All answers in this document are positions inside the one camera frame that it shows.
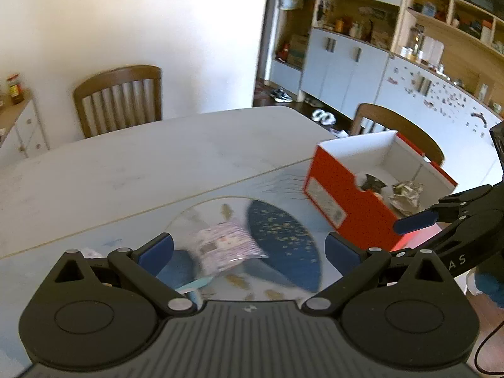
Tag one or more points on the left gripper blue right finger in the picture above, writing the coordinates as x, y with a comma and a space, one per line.
345, 256

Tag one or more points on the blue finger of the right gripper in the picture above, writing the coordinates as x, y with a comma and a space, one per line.
417, 221

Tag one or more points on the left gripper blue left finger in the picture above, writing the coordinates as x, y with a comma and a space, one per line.
148, 259

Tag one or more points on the teal plastic stick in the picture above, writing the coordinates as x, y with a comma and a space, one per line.
194, 285

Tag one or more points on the dark seaweed snack packet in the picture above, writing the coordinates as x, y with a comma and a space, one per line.
365, 181

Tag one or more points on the purple patterned plastic pouch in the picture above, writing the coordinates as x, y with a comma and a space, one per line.
223, 246

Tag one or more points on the blue gloved right hand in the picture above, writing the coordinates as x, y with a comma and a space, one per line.
490, 283

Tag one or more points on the silver foil snack bag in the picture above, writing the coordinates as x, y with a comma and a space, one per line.
405, 197

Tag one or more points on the round blue patterned placemat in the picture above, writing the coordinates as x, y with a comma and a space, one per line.
292, 270

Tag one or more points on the red white cardboard box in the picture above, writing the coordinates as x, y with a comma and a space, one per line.
362, 217

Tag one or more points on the wooden chair right side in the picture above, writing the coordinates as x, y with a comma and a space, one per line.
393, 121

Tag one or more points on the wooden chair behind table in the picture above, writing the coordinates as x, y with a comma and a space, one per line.
118, 99

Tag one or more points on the black white sneakers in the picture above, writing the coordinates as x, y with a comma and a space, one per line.
280, 96

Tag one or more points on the white drawer sideboard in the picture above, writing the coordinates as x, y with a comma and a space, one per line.
22, 134

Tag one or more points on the grey wall cabinet unit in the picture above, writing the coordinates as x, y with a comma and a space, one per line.
438, 63

